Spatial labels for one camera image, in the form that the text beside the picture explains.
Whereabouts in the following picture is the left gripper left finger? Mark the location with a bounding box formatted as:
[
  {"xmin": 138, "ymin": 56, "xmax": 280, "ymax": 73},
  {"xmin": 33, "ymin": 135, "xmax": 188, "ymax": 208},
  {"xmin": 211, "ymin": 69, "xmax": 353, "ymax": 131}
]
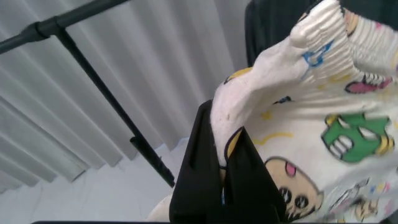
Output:
[{"xmin": 169, "ymin": 99, "xmax": 224, "ymax": 222}]

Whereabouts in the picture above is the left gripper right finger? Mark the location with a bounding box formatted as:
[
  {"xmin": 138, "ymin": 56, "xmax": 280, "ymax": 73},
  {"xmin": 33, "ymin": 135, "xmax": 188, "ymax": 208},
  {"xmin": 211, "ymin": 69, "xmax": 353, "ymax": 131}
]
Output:
[{"xmin": 222, "ymin": 126, "xmax": 289, "ymax": 222}]

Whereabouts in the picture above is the cream printed garment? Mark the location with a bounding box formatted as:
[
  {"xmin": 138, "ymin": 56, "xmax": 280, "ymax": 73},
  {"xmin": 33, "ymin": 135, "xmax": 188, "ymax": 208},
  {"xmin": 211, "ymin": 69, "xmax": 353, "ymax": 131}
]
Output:
[{"xmin": 146, "ymin": 0, "xmax": 398, "ymax": 222}]

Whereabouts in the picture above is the dark grey t-shirt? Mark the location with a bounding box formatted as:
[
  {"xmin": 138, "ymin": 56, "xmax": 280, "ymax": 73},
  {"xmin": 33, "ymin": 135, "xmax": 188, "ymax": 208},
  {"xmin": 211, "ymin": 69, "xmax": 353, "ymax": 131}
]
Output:
[{"xmin": 244, "ymin": 0, "xmax": 398, "ymax": 68}]

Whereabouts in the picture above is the black clothes rack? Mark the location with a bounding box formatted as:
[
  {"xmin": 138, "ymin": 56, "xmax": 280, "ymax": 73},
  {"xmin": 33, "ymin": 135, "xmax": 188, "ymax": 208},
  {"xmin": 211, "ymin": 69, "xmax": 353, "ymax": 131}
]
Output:
[{"xmin": 0, "ymin": 0, "xmax": 177, "ymax": 189}]

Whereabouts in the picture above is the white curtain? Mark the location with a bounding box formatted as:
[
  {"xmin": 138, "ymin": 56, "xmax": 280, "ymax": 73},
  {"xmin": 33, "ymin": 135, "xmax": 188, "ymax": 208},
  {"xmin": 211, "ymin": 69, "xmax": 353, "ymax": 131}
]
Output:
[{"xmin": 0, "ymin": 0, "xmax": 252, "ymax": 194}]

